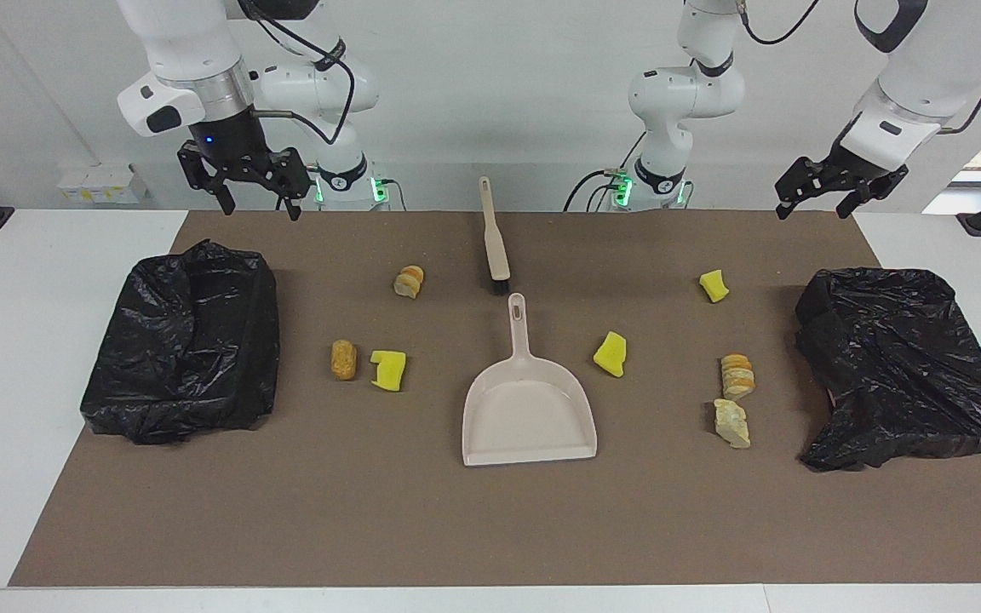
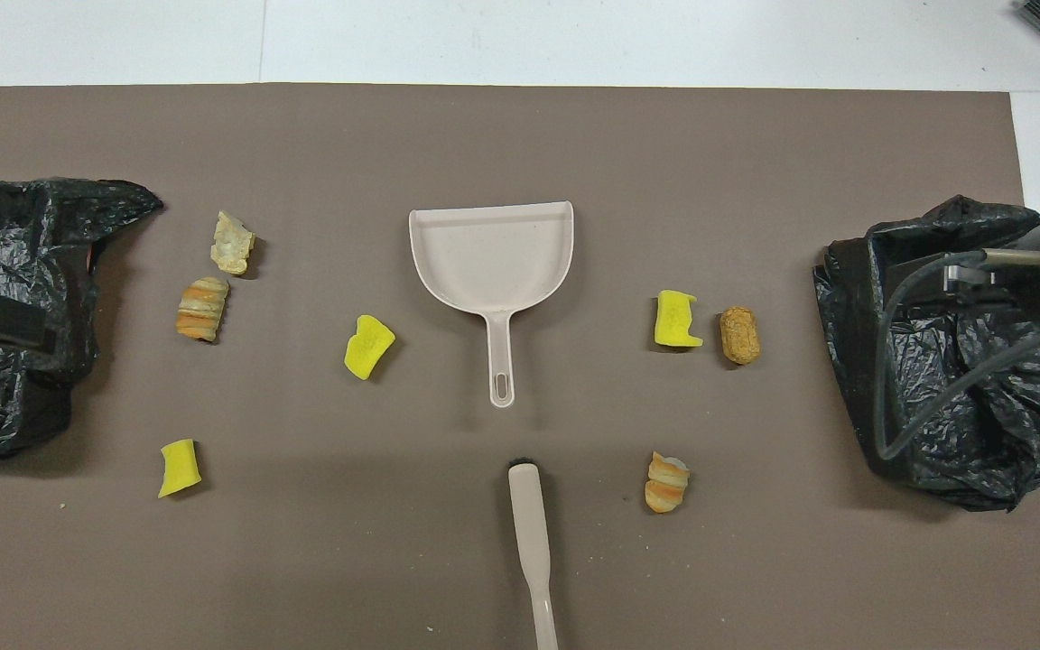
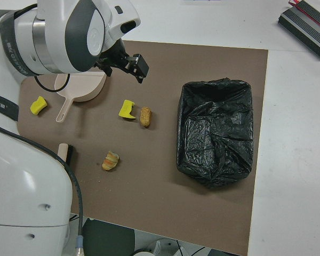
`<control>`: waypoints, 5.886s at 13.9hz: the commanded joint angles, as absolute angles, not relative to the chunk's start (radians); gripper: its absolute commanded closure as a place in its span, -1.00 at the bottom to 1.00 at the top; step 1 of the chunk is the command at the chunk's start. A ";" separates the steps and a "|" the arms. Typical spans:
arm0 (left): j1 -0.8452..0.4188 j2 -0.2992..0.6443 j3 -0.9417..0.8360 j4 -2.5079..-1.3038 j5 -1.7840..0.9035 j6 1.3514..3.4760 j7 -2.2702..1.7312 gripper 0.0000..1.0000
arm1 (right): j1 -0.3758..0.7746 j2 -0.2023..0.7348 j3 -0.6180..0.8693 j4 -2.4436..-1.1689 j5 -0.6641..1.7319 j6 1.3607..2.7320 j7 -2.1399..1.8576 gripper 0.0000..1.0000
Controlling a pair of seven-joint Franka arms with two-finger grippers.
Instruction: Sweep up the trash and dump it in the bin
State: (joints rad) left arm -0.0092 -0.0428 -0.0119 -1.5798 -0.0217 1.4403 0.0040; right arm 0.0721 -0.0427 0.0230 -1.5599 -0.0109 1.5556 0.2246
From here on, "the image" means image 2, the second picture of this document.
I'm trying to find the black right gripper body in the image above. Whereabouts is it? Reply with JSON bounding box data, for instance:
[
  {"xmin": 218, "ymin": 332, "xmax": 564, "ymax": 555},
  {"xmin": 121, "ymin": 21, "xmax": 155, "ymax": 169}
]
[{"xmin": 980, "ymin": 265, "xmax": 1040, "ymax": 319}]

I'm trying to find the striped orange croissant piece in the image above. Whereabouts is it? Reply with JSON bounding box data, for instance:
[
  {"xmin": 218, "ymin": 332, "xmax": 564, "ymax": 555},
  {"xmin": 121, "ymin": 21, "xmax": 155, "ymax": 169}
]
[{"xmin": 176, "ymin": 276, "xmax": 230, "ymax": 343}]

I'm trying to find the pale bread piece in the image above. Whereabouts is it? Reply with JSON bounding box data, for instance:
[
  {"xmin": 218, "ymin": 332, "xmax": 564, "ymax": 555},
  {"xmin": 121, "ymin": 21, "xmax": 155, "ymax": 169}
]
[{"xmin": 210, "ymin": 210, "xmax": 257, "ymax": 276}]

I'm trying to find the brown bread roll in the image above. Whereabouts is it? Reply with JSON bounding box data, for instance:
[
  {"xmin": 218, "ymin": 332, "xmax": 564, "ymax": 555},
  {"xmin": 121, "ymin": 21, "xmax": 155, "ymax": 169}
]
[{"xmin": 720, "ymin": 307, "xmax": 762, "ymax": 366}]

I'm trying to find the notched yellow sponge piece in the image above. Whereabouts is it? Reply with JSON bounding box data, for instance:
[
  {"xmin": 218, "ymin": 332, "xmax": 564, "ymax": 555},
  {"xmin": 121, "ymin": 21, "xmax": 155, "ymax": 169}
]
[{"xmin": 654, "ymin": 290, "xmax": 704, "ymax": 349}]

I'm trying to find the small orange croissant piece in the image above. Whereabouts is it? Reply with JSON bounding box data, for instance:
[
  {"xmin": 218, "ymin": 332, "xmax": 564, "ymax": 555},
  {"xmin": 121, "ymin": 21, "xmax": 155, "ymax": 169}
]
[{"xmin": 645, "ymin": 451, "xmax": 692, "ymax": 515}]

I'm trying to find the beige plastic dustpan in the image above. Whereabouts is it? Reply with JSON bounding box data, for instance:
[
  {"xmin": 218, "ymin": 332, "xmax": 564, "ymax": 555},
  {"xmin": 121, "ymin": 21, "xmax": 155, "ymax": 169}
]
[{"xmin": 408, "ymin": 200, "xmax": 575, "ymax": 409}]

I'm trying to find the beige hand brush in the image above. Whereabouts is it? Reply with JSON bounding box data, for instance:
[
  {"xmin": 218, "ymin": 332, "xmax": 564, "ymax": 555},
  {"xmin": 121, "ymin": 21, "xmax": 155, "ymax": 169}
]
[{"xmin": 507, "ymin": 459, "xmax": 561, "ymax": 650}]

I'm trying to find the brown table mat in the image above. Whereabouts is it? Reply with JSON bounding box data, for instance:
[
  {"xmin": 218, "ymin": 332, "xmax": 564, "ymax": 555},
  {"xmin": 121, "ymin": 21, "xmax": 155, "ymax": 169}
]
[{"xmin": 0, "ymin": 83, "xmax": 1040, "ymax": 650}]

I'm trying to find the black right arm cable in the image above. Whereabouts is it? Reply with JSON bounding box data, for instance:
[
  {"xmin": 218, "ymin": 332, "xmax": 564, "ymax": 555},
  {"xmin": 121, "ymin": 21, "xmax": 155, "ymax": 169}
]
[{"xmin": 872, "ymin": 248, "xmax": 1040, "ymax": 461}]

